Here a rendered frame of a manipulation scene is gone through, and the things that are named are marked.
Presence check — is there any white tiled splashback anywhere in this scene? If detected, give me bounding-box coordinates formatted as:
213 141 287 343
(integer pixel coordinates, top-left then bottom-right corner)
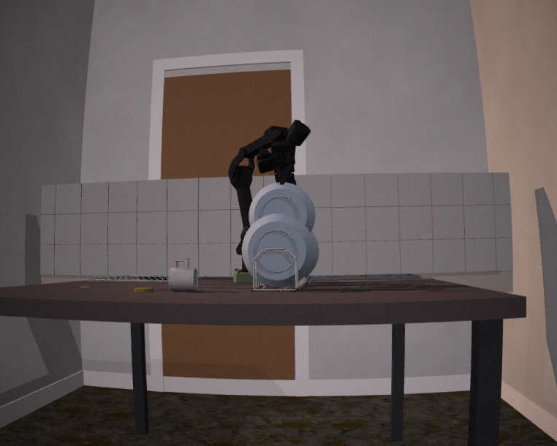
40 173 513 292

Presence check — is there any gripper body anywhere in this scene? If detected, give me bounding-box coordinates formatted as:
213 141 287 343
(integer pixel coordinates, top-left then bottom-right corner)
271 141 296 185

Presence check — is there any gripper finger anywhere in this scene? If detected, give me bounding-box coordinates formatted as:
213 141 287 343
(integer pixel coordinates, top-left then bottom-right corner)
273 161 293 184
275 173 295 183

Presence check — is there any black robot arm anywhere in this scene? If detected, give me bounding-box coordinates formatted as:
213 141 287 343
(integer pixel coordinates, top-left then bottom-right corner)
228 120 311 255

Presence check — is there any grey mug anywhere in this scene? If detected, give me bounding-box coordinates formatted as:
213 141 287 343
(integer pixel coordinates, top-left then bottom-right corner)
169 258 198 291

